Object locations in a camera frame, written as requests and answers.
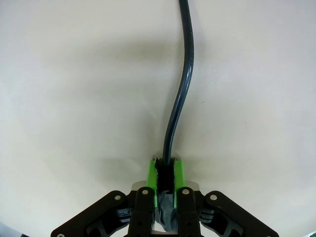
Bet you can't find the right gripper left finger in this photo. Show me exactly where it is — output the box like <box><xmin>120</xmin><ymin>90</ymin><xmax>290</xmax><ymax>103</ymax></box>
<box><xmin>50</xmin><ymin>159</ymin><xmax>159</xmax><ymax>237</ymax></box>

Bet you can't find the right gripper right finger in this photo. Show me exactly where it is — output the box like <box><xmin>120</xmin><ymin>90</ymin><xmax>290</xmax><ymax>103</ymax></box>
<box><xmin>172</xmin><ymin>159</ymin><xmax>280</xmax><ymax>237</ymax></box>

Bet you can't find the dark grey power cable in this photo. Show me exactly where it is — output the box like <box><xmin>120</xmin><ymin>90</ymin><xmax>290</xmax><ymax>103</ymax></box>
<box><xmin>154</xmin><ymin>0</ymin><xmax>196</xmax><ymax>233</ymax></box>

